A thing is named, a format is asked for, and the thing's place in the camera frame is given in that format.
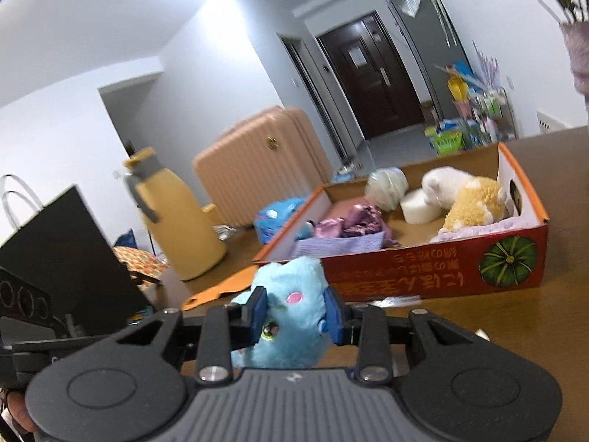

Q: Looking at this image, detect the light blue plush toy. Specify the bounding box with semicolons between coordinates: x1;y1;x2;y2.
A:
232;256;331;369

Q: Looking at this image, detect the lilac fabric pouch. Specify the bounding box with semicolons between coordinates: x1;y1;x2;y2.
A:
290;232;385;259

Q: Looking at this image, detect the purple satin scrunchie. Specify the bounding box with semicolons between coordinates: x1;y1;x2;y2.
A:
314;204;398;248

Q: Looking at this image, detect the lavender fluffy headband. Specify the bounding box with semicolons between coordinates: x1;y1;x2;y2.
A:
430;217;536;243

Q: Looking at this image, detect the person's left hand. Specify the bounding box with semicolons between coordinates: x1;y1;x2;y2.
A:
6;390;37;434

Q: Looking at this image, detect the yellow thermos jug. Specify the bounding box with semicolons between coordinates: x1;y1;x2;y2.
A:
124;147;227;281

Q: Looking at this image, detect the black paper shopping bag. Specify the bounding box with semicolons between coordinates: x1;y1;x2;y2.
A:
1;179;155;344

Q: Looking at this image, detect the blue wet wipes pack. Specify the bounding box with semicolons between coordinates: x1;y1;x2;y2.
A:
254;197;306;245

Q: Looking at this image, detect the white round sponge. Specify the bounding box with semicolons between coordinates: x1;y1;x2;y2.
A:
400;189;442;225

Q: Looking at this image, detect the white mesh bath sponge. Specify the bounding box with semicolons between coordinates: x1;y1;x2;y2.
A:
364;168;408;213

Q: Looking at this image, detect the red cardboard pumpkin box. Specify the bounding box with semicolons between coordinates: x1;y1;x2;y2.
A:
251;141;551;304

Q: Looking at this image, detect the white yellow plush cat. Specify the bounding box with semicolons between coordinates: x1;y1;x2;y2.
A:
421;166;507;235

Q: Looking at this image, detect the peach hard-shell suitcase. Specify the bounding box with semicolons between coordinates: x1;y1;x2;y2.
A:
192;106;332;227

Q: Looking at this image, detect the yellow dustpan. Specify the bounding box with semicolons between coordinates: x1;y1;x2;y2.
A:
447;75;468;103

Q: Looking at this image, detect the dark brown entrance door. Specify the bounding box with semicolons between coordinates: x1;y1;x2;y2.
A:
318;12;424;140

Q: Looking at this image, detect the grey refrigerator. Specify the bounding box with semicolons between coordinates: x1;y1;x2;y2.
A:
388;0;471;119

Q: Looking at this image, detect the pink textured vase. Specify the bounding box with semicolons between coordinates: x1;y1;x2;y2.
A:
560;21;589;96

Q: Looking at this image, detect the wire storage cart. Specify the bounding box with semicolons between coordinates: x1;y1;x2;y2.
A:
466;88;518;144

